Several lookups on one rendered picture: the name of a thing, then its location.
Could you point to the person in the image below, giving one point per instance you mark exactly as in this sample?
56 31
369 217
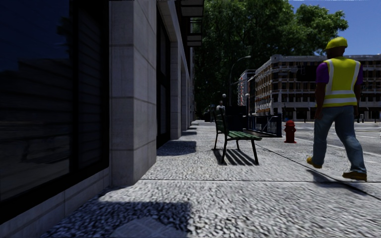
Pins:
339 98
220 106

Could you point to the green bench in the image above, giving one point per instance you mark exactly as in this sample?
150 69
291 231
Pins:
238 135

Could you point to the grey street lamp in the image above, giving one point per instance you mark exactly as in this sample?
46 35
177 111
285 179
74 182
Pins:
231 77

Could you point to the red brick building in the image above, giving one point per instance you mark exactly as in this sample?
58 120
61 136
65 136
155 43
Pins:
244 87

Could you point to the pale stone building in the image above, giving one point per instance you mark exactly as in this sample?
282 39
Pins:
132 89

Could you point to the dark stairway railing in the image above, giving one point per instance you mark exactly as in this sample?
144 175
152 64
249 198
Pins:
266 125

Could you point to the red fire hydrant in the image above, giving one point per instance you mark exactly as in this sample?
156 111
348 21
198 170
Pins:
290 131

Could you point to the tan and white building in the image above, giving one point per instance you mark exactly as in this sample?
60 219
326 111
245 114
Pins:
285 86

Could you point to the trees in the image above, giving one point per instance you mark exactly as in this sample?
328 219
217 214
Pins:
253 32

